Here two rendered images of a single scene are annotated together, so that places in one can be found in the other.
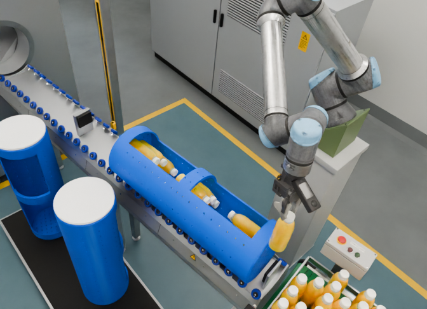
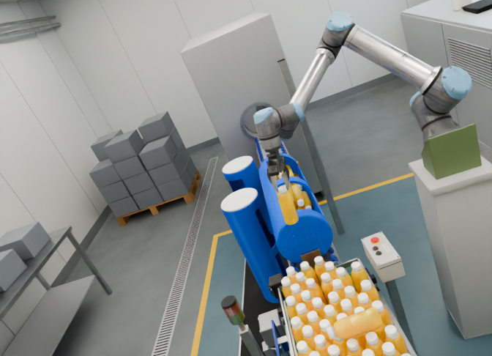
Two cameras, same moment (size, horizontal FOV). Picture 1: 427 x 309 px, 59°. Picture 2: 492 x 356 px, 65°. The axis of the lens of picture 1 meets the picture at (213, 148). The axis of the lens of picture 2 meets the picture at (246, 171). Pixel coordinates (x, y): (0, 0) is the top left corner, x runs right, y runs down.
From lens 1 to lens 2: 1.61 m
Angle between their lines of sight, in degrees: 52
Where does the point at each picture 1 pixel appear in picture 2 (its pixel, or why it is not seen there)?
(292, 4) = (328, 38)
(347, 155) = (457, 178)
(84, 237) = (233, 223)
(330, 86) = (419, 104)
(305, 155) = (260, 131)
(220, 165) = not seen: hidden behind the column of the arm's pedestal
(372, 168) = not seen: outside the picture
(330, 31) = (370, 50)
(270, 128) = not seen: hidden behind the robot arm
